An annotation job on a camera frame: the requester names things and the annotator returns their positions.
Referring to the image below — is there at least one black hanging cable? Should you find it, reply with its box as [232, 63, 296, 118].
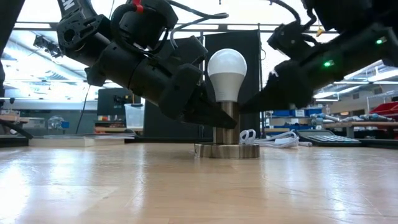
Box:
[75, 83, 92, 135]

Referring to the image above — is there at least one brass lamp socket base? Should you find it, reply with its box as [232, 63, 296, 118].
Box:
[194, 101, 261, 159]

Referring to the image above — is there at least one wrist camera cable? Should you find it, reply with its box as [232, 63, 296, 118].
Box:
[166, 0, 230, 50]
[270, 0, 318, 27]

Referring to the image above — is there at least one clear plastic bin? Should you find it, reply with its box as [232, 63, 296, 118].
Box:
[124, 103, 146, 129]

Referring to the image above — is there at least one wooden workbench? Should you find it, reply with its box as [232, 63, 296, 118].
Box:
[323, 120, 398, 139]

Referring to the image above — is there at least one white lamp power cord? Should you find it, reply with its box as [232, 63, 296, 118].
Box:
[239, 129, 300, 149]

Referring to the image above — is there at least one white lightbulb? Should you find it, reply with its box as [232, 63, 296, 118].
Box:
[207, 48, 248, 103]

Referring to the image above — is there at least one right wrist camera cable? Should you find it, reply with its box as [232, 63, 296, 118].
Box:
[270, 0, 318, 27]

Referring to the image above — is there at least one wooden side table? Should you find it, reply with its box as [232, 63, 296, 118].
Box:
[0, 109, 34, 140]

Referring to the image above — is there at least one black monitor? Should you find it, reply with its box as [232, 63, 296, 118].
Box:
[96, 87, 142, 116]

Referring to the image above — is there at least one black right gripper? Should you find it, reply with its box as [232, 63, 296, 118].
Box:
[239, 46, 349, 114]

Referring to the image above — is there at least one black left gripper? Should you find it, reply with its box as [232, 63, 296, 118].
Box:
[85, 35, 237, 129]

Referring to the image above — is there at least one red storage bin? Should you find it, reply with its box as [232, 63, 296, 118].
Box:
[369, 101, 398, 116]

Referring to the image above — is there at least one black studio camera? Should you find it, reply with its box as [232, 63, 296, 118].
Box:
[32, 36, 63, 59]

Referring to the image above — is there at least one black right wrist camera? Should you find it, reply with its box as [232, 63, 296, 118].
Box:
[266, 21, 315, 62]

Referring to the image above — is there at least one black calculator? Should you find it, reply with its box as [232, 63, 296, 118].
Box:
[297, 129, 363, 147]

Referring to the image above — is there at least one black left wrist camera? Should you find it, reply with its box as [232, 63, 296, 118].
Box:
[110, 0, 180, 60]

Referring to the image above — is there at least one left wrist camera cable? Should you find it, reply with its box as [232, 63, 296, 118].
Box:
[166, 0, 230, 50]

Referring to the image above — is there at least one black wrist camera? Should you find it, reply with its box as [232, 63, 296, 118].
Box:
[266, 21, 315, 62]
[110, 0, 180, 60]

